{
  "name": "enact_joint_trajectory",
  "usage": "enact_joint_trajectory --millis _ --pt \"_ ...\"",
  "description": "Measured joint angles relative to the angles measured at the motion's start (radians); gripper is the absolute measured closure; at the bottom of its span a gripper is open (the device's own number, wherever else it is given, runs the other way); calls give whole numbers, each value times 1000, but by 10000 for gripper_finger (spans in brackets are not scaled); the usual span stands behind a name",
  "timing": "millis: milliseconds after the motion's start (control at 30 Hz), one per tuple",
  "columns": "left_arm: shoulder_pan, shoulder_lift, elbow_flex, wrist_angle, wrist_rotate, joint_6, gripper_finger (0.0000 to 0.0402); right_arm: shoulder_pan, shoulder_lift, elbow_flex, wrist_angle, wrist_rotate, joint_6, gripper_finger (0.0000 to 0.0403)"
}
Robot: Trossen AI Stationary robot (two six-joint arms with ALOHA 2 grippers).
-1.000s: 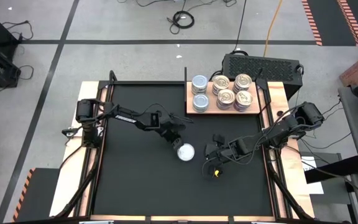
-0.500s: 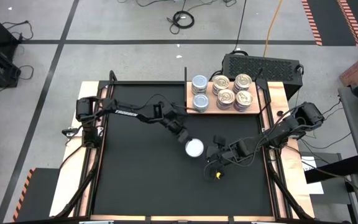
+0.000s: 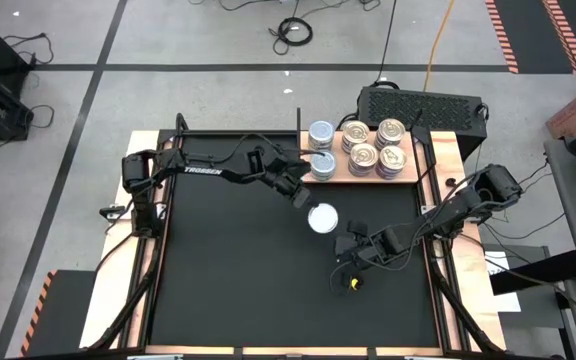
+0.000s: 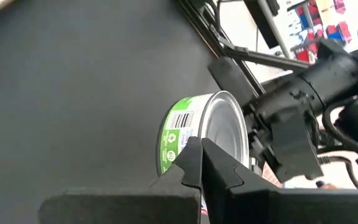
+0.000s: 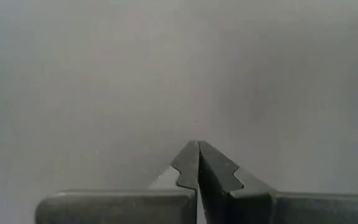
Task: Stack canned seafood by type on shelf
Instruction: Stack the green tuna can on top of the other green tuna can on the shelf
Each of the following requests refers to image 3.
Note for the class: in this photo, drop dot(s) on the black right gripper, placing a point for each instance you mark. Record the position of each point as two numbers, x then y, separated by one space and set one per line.
378 247

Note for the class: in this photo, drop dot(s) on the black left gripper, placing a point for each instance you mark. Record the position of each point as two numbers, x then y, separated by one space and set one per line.
280 175

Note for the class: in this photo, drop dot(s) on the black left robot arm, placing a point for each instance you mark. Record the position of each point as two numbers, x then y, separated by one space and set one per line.
168 162

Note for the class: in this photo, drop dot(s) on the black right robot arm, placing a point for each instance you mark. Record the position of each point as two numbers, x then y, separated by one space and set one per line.
468 202

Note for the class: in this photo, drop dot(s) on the small black round knob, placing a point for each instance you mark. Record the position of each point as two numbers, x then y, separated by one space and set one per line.
450 181

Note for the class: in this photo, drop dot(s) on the black table mat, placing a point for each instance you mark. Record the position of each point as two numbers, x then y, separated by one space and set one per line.
248 290

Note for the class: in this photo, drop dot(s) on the black computer case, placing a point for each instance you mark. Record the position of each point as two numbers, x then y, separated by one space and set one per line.
418 107

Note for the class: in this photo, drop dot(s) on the white paper sheet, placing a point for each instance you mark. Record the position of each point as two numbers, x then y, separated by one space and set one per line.
497 261

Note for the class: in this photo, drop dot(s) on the black beam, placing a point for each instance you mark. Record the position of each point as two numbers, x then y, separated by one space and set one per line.
538 275

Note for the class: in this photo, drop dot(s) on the grey side table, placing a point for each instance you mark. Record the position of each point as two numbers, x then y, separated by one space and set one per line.
568 200

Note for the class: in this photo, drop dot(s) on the wooden shelf with black frame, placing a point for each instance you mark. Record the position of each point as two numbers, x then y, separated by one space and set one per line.
413 167

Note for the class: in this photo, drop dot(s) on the black aluminium frame strut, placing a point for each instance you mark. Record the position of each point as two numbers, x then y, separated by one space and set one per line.
110 325
463 310

